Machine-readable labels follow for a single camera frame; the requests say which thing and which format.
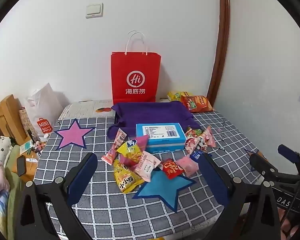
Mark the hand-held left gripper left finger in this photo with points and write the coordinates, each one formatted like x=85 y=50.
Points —
x=82 y=177

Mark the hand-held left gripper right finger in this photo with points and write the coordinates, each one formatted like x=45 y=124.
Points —
x=212 y=180

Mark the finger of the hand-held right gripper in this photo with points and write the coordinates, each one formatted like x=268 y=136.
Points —
x=288 y=153
x=258 y=162

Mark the pale pink snack packet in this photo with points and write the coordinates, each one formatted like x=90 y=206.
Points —
x=188 y=165

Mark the small blue snack packet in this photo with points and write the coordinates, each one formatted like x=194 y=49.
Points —
x=196 y=156

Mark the red white strawberry snack packet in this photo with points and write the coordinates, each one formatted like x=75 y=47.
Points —
x=192 y=144

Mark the small red snack packet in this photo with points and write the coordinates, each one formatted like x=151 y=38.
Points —
x=172 y=169

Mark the pink cartoon print snack packet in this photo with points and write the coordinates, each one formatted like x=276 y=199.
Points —
x=208 y=138

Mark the yellow orange snack packet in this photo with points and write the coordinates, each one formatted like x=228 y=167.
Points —
x=125 y=178

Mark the long pink snack packet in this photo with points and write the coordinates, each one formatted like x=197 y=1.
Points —
x=113 y=146

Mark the magenta snack packet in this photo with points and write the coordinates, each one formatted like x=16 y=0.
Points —
x=127 y=162

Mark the green snack packet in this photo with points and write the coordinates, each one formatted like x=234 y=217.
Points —
x=193 y=131

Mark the yellow fries snack packet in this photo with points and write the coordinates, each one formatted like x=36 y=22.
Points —
x=132 y=147

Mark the blue tissue box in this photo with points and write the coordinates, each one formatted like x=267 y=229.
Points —
x=162 y=142

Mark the large pink snack packet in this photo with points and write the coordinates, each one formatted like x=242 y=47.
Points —
x=146 y=166

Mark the purple cloth basket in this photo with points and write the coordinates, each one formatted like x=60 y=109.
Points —
x=150 y=112

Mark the person's right hand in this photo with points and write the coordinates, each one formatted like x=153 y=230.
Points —
x=286 y=222

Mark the pink paper star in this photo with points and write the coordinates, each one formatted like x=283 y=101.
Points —
x=73 y=135

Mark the grey checked bed sheet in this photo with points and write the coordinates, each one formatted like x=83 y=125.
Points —
x=95 y=220

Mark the blue paper star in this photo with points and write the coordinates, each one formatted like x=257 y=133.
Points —
x=165 y=187

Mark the black phone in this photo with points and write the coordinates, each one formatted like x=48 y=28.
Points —
x=21 y=165

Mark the white fruit print sheet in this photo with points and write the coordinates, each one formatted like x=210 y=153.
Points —
x=87 y=108

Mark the white plastic shopping bag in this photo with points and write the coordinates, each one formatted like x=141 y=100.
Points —
x=43 y=110

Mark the orange chips bag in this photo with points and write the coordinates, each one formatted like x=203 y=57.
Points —
x=197 y=103

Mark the white spotted plush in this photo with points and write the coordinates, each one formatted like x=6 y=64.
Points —
x=0 y=148

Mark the yellow chips bag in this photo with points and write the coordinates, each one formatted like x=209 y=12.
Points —
x=175 y=95

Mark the wooden headboard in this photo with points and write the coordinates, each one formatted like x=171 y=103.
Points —
x=6 y=117

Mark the red paper bag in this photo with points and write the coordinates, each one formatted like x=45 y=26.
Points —
x=136 y=80

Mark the brown wooden door frame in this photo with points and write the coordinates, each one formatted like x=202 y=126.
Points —
x=218 y=42

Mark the white light switch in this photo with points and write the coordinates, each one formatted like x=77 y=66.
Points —
x=94 y=10

